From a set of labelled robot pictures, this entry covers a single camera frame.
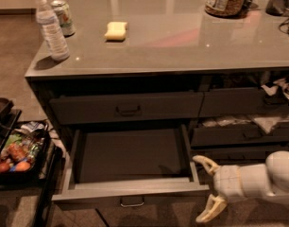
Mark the drawer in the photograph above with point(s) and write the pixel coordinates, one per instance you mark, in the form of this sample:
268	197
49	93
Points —
240	155
239	134
251	100
128	169
119	108

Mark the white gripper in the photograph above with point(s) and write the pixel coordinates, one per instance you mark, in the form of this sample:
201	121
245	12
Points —
229	181

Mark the green soda can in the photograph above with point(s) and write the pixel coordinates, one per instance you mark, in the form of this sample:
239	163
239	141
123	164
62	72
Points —
66	23

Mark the clear plastic water bottle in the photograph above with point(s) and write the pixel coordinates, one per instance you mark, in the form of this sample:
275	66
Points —
50	27

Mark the white plastic bags in drawer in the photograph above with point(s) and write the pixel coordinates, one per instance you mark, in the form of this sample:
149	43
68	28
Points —
266	123

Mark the patterned cloth in drawer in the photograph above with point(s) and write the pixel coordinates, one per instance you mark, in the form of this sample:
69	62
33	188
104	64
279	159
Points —
271	88

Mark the black bin of snacks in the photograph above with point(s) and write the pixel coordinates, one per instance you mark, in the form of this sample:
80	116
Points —
21	157

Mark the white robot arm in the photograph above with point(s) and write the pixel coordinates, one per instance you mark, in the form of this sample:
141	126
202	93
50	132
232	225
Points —
268	181

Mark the yellow sponge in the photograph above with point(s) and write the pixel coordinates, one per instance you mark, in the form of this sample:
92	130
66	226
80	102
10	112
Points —
116	31

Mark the grey drawer cabinet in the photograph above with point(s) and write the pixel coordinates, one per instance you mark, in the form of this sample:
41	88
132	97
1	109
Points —
171	46

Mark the black cart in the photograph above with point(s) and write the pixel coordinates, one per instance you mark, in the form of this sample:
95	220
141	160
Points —
46	179

